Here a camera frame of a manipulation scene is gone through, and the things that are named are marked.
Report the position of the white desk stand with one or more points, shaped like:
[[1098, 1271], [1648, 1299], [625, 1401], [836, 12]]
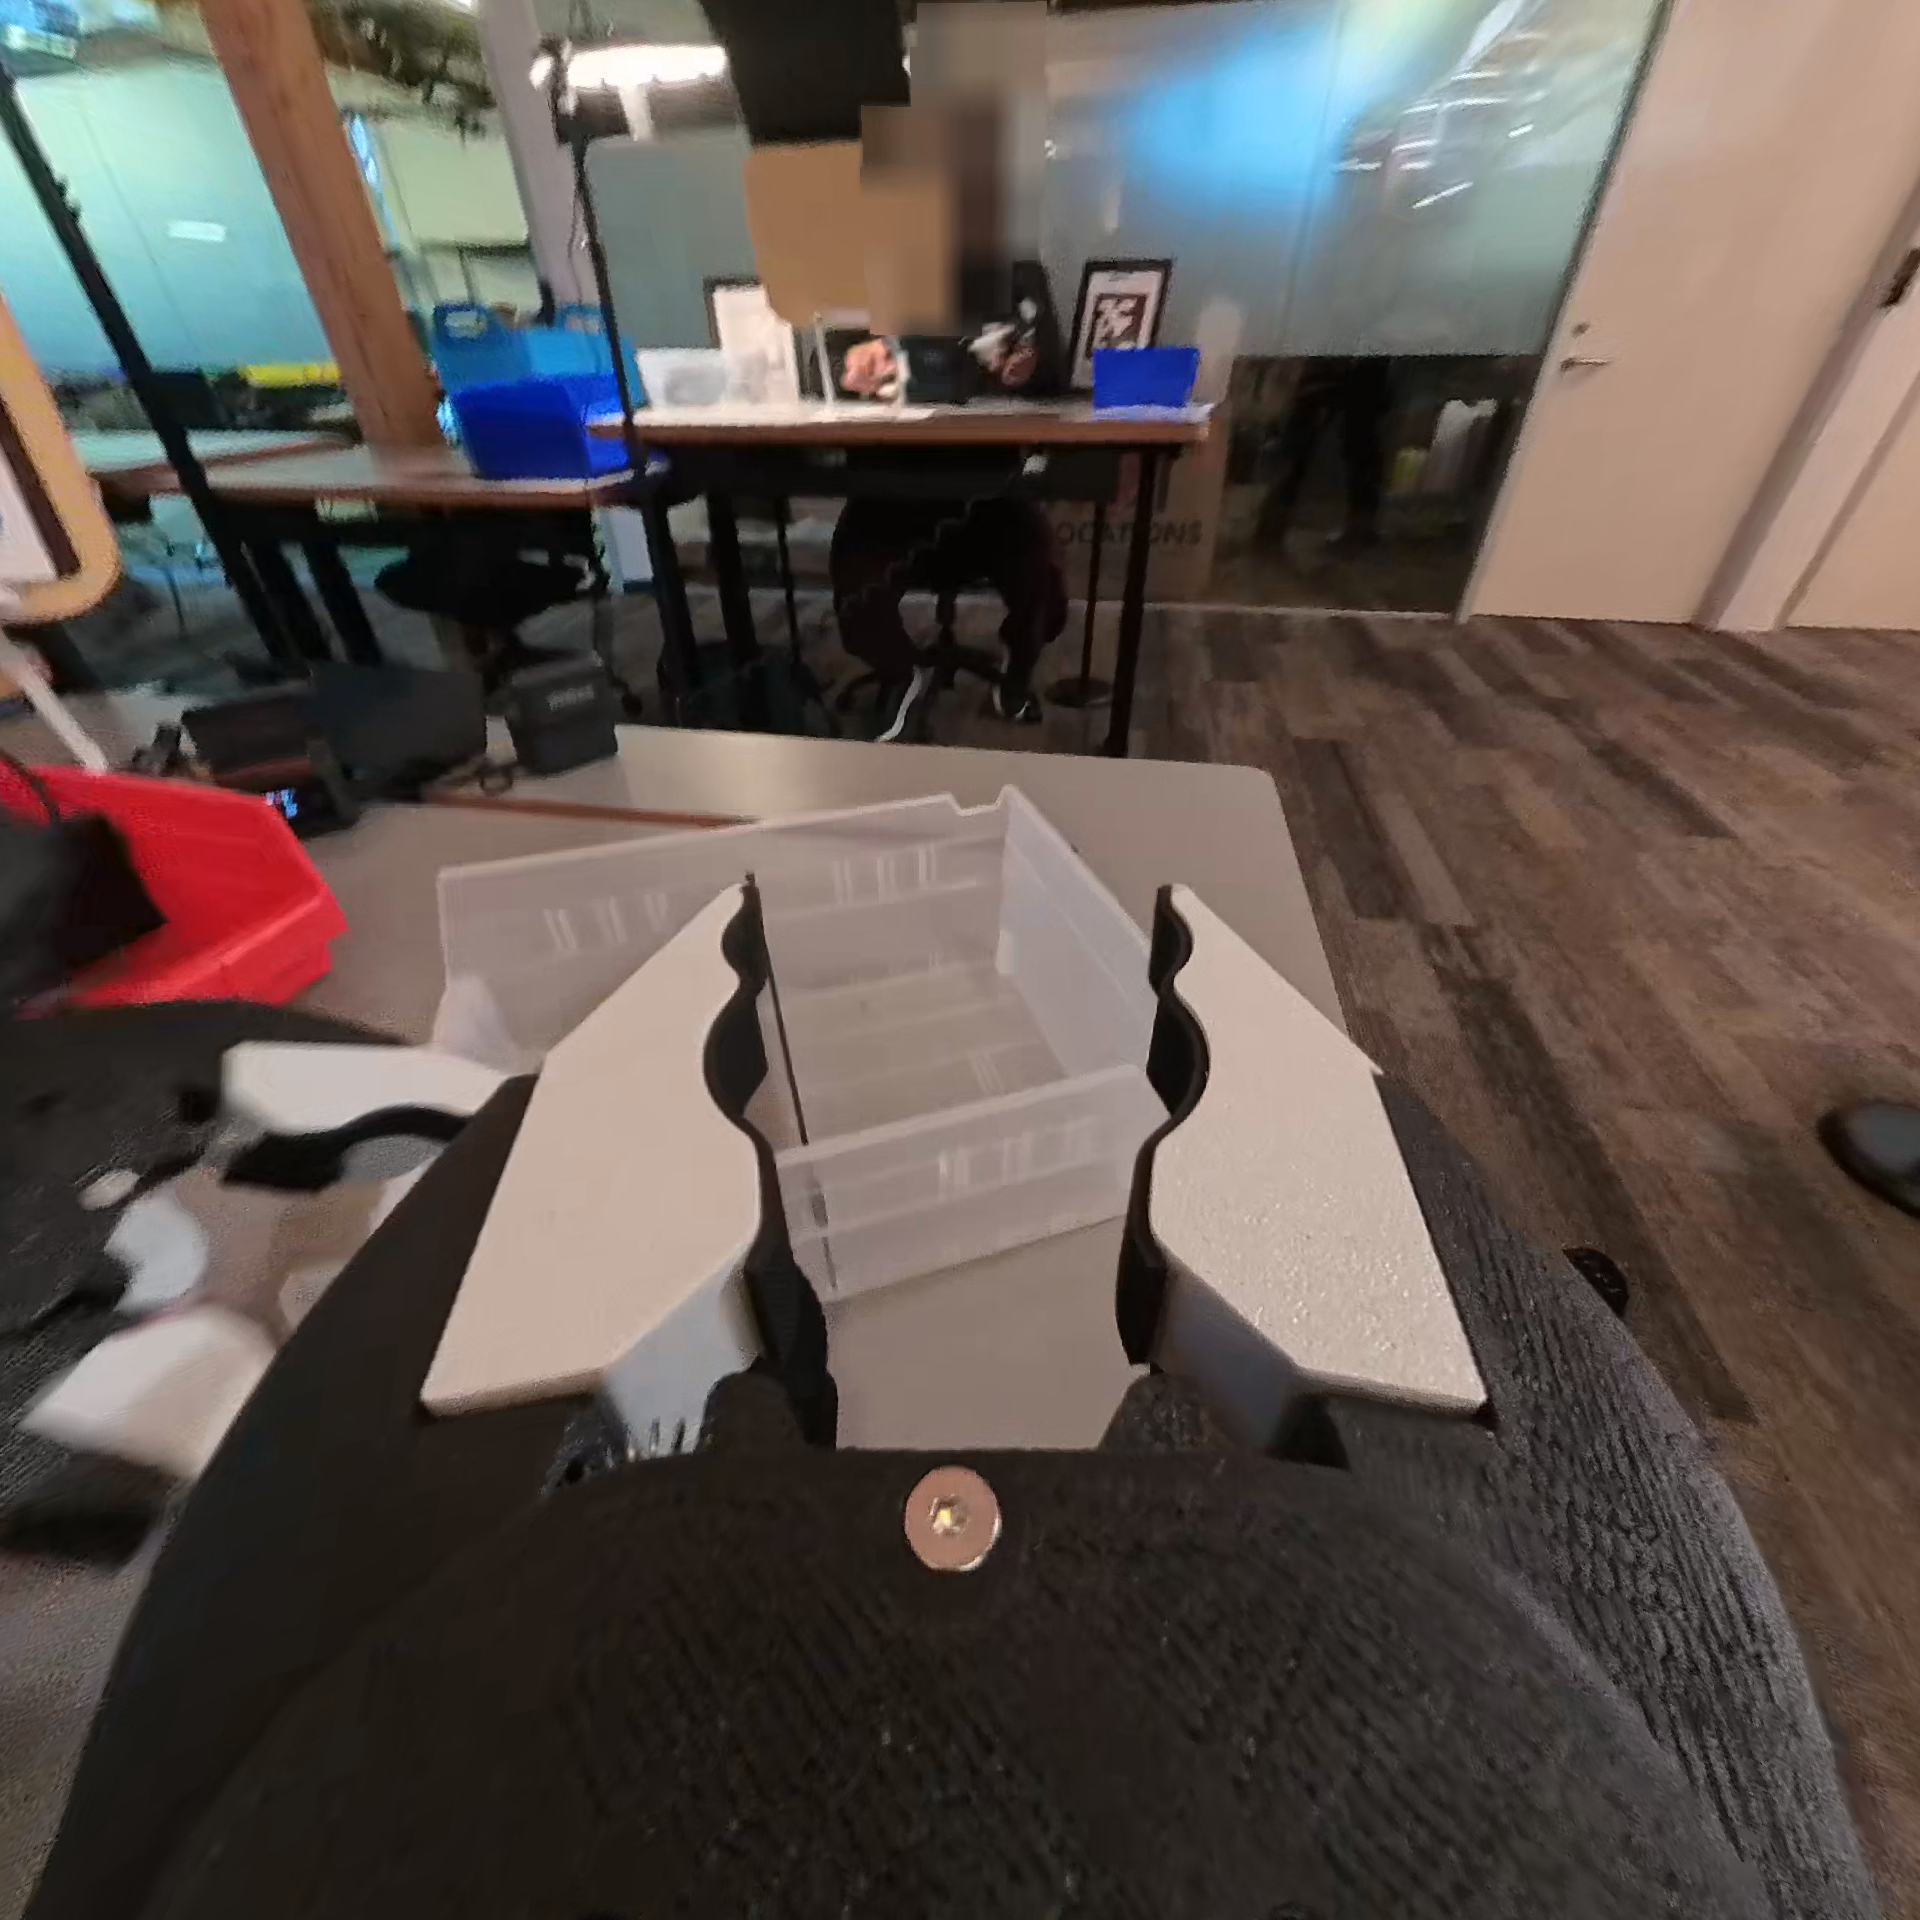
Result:
[[59, 715]]

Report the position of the blue plastic bin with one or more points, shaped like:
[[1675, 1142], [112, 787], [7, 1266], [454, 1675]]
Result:
[[1148, 380]]

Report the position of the wooden desk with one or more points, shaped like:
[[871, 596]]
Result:
[[376, 475], [902, 426]]

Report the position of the black stool seat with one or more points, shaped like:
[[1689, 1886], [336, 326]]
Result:
[[1881, 1148]]

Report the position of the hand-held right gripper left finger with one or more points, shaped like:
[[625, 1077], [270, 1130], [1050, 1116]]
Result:
[[615, 1201]]

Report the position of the black office chair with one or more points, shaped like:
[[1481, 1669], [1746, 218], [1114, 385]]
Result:
[[481, 579]]

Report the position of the black and white tag poster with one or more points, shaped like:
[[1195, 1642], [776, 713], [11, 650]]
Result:
[[1122, 323]]

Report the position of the clear plastic bin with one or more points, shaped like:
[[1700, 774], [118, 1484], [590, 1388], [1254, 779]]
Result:
[[931, 961]]

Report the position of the light blue crate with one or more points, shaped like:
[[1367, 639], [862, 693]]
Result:
[[495, 347]]

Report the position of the wooden instruction board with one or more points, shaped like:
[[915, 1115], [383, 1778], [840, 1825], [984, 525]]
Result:
[[91, 571]]

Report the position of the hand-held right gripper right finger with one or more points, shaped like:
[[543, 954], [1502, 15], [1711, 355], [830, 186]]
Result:
[[1306, 1201]]

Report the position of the white door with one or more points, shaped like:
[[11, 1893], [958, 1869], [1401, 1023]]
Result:
[[1620, 377], [1860, 494]]

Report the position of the brown cardboard box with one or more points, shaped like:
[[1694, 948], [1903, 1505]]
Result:
[[1184, 525]]

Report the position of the red plastic bin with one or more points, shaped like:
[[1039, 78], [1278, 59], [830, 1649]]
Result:
[[225, 885]]

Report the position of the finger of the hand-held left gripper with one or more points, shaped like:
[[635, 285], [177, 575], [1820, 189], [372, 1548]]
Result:
[[164, 1381], [360, 1074]]

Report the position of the wooden post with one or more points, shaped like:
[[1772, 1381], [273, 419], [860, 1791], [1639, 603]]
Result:
[[316, 225]]

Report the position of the black light stand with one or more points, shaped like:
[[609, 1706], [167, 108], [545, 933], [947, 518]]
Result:
[[628, 68]]

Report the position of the black power adapter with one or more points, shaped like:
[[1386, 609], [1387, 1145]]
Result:
[[559, 717]]

